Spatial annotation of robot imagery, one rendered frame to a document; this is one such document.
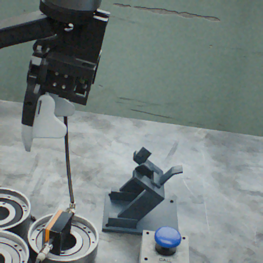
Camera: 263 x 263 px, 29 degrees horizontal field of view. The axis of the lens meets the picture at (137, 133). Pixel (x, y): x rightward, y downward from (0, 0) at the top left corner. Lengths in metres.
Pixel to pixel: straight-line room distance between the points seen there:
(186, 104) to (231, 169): 1.39
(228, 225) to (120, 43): 1.53
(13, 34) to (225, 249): 0.48
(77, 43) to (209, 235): 0.41
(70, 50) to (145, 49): 1.68
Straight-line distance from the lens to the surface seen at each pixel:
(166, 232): 0.75
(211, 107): 2.44
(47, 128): 0.68
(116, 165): 1.00
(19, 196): 0.85
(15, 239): 0.77
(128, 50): 2.33
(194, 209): 0.93
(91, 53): 0.64
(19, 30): 0.65
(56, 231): 0.73
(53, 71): 0.65
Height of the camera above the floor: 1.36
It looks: 30 degrees down
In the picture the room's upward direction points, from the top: 8 degrees clockwise
